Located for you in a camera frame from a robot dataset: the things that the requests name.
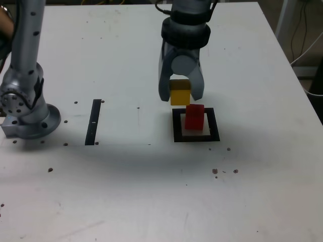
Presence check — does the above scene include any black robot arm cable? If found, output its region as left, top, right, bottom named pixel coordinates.
left=154, top=0, right=219, bottom=15

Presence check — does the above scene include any white cable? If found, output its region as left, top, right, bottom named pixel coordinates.
left=289, top=32, right=323, bottom=67
left=301, top=80, right=323, bottom=97

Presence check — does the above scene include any black tape strip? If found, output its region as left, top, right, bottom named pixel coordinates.
left=84, top=99, right=102, bottom=146

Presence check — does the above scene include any black tape square outline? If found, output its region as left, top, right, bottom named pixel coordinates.
left=172, top=107, right=221, bottom=143

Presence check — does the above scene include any yellow cube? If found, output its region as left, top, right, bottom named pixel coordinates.
left=169, top=79, right=191, bottom=106

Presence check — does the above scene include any thin black hanging cable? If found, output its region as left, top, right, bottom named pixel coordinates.
left=290, top=0, right=307, bottom=63

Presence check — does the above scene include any dark grey box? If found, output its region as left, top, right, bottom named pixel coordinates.
left=292, top=66, right=323, bottom=80

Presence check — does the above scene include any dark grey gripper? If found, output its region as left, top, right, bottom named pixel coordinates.
left=158, top=42, right=205, bottom=102

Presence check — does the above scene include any red cube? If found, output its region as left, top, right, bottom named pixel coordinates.
left=184, top=103, right=205, bottom=131

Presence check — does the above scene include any white metal frame leg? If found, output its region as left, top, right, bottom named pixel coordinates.
left=274, top=0, right=290, bottom=38

